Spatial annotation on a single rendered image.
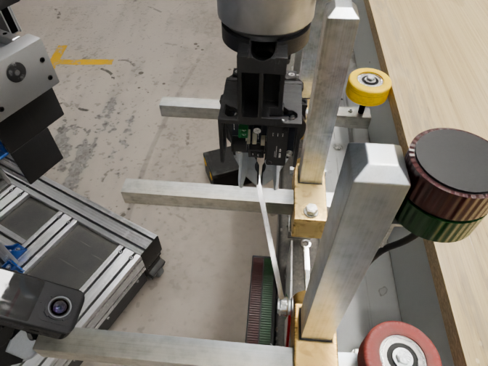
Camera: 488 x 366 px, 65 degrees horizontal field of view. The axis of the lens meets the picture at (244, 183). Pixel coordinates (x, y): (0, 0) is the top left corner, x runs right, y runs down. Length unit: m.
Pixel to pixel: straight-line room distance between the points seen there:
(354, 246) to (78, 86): 2.29
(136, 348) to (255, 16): 0.38
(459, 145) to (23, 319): 0.39
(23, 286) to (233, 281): 1.11
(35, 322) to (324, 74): 0.41
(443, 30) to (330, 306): 0.75
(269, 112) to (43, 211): 1.31
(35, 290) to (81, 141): 1.70
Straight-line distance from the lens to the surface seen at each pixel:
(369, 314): 0.80
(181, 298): 1.47
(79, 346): 0.53
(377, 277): 0.84
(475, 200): 0.25
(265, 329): 0.66
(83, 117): 2.25
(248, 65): 0.29
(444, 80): 0.84
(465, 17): 1.10
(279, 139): 0.34
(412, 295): 0.76
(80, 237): 1.44
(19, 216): 1.59
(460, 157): 0.27
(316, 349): 0.49
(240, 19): 0.29
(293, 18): 0.29
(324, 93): 0.51
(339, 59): 0.48
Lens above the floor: 1.33
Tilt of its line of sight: 50 degrees down
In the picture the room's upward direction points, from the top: straight up
